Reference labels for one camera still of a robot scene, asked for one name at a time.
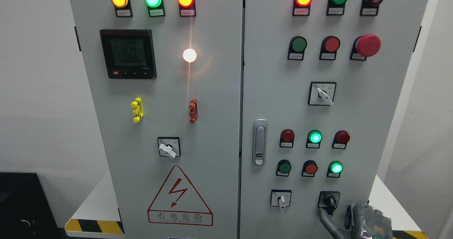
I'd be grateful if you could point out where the dark red indicator light left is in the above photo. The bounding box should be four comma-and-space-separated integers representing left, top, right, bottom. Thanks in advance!
279, 129, 295, 148

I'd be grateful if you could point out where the red push button upper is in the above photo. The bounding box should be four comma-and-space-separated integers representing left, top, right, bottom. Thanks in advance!
319, 35, 341, 61

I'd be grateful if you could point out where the green lit indicator light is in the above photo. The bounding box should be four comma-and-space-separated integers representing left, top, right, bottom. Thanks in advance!
145, 0, 166, 17
306, 130, 323, 149

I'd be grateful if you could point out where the white-handled selector switch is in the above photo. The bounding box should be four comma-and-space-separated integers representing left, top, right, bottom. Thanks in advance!
270, 189, 292, 211
308, 81, 337, 106

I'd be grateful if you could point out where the white lit indicator light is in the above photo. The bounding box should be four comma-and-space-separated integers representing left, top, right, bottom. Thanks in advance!
182, 48, 197, 63

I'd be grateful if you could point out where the green lit push button lower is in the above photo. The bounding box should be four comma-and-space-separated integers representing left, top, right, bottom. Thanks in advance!
326, 160, 343, 178

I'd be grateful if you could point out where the red-rimmed lit indicator light left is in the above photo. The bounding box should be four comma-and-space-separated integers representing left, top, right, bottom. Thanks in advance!
177, 0, 197, 17

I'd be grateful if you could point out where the green push button upper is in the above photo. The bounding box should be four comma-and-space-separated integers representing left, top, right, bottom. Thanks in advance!
287, 35, 307, 61

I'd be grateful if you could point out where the red push button lower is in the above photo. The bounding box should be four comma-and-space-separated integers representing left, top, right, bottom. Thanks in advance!
301, 160, 318, 177

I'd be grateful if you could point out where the red mushroom emergency stop button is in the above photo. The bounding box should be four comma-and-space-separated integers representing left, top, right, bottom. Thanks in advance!
349, 34, 381, 61

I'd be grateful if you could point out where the yellow indicator light top left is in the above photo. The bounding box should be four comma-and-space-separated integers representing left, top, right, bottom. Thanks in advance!
111, 0, 133, 17

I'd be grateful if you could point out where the green indicator light top right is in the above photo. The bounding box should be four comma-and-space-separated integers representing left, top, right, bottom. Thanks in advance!
326, 0, 347, 16

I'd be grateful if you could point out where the white-handled selector switch lower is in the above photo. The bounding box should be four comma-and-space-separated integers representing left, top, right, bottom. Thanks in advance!
270, 189, 292, 211

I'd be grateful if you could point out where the black digital power meter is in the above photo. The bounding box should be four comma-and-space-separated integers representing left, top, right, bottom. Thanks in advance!
100, 29, 157, 79

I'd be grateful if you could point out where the grey cabinet door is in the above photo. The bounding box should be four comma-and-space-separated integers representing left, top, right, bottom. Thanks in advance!
70, 0, 243, 239
240, 0, 428, 239

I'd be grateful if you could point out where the dark red indicator light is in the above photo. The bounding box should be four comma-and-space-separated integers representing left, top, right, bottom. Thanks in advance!
331, 130, 350, 150
279, 129, 295, 148

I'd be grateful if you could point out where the red-rimmed lit indicator light right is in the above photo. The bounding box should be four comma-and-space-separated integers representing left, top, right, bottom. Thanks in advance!
292, 0, 312, 16

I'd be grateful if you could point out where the white platform with hazard stripes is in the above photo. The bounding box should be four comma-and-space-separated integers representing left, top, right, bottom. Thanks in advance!
64, 172, 427, 239

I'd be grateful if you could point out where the dark red indicator light right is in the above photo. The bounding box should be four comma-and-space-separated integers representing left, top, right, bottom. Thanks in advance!
331, 130, 350, 150

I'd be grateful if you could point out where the white-handled selector switch left door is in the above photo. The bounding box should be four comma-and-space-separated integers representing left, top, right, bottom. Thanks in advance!
157, 136, 181, 159

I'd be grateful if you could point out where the black knob selector switch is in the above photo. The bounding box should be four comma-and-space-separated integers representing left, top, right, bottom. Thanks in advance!
317, 191, 341, 215

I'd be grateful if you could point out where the green lit indicator light middle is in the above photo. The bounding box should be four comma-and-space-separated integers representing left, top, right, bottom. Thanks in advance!
306, 130, 323, 149

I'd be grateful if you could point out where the white-handled selector switch upper right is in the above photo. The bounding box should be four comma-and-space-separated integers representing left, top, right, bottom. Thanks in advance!
308, 81, 337, 106

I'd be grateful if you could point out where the red-rimmed lit indicator light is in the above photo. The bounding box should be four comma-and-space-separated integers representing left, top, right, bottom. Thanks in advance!
292, 0, 312, 16
177, 0, 197, 17

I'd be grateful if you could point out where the red electrical hazard warning sticker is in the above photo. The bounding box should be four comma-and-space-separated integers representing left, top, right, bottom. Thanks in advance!
148, 165, 214, 226

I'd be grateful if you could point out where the black box lower left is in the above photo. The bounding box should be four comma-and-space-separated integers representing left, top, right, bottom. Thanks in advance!
0, 172, 61, 239

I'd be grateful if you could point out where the silver cabinet door handle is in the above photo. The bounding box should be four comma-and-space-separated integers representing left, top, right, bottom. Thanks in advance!
252, 119, 268, 165

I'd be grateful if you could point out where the red push button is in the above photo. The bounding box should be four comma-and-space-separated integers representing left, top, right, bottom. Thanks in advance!
319, 35, 341, 61
301, 160, 318, 177

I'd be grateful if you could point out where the grey left cabinet door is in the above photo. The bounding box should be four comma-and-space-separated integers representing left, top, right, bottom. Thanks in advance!
70, 0, 243, 239

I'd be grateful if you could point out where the dark red buzzer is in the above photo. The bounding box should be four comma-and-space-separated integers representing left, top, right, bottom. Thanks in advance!
360, 0, 383, 16

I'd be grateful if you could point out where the grey right cabinet door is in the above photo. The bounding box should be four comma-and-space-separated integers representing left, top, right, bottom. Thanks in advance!
240, 0, 428, 239

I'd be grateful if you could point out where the green lit indicator light top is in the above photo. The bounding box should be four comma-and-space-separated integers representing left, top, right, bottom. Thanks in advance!
145, 0, 166, 17

